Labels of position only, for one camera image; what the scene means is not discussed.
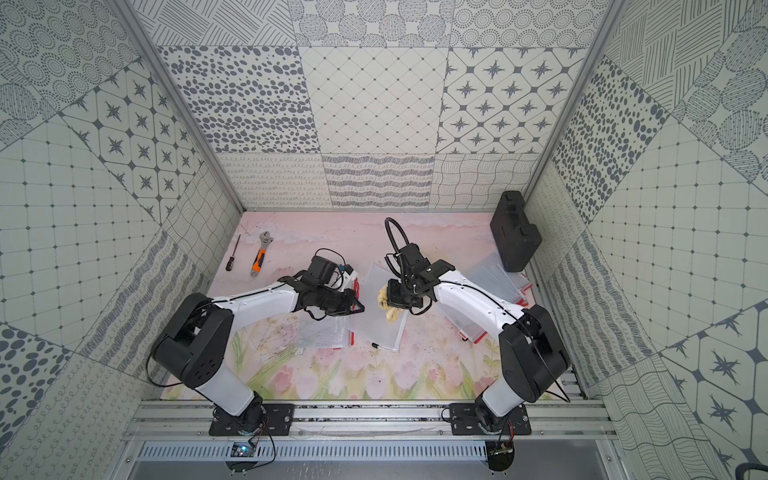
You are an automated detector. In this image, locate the yellow microfiber cloth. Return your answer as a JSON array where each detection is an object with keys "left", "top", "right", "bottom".
[{"left": 377, "top": 286, "right": 402, "bottom": 323}]

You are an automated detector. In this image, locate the clear mesh document bag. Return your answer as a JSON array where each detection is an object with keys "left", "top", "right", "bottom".
[
  {"left": 438, "top": 253, "right": 534, "bottom": 344},
  {"left": 347, "top": 263, "right": 408, "bottom": 352}
]

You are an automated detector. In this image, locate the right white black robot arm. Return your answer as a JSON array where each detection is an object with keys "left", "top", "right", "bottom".
[{"left": 384, "top": 217, "right": 571, "bottom": 433}]

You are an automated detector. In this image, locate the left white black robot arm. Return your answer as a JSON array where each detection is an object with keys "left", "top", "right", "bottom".
[{"left": 148, "top": 255, "right": 365, "bottom": 432}]

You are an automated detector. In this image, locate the dark slim screwdriver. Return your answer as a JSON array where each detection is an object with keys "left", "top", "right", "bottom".
[{"left": 225, "top": 234, "right": 241, "bottom": 272}]

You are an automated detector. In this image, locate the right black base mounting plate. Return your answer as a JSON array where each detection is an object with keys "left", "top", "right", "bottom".
[{"left": 442, "top": 403, "right": 532, "bottom": 436}]

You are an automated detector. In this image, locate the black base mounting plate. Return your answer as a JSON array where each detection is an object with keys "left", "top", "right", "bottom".
[
  {"left": 442, "top": 403, "right": 532, "bottom": 436},
  {"left": 208, "top": 403, "right": 295, "bottom": 437}
]

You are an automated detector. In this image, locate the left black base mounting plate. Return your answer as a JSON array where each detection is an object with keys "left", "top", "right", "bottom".
[{"left": 208, "top": 403, "right": 295, "bottom": 437}]

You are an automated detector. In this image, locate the orange handled adjustable wrench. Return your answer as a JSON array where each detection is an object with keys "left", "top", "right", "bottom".
[{"left": 250, "top": 231, "right": 273, "bottom": 277}]

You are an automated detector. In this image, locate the aluminium mounting rail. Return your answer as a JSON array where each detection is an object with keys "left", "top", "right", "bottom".
[{"left": 124, "top": 400, "right": 618, "bottom": 441}]

